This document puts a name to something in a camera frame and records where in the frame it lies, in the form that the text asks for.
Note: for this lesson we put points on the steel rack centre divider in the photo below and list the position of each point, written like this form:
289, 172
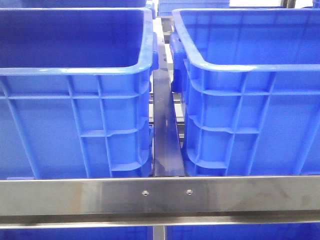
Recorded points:
168, 161

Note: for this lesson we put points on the left blue plastic crate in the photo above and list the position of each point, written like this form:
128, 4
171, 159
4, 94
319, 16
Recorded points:
74, 92

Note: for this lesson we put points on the blue plastic crate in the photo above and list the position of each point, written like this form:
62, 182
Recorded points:
74, 92
250, 83

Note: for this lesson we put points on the right blue plastic crate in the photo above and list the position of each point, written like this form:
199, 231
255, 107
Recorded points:
250, 83

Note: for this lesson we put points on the rear right blue crate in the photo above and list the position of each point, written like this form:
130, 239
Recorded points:
165, 7

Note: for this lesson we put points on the lower left blue crate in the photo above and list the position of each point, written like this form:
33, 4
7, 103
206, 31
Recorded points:
98, 233

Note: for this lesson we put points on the rear left blue crate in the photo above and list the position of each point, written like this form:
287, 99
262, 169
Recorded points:
87, 4

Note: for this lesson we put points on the lower right blue crate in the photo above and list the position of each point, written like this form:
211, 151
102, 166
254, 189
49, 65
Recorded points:
274, 231

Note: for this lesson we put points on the steel rack front rail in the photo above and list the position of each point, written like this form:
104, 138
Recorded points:
158, 201

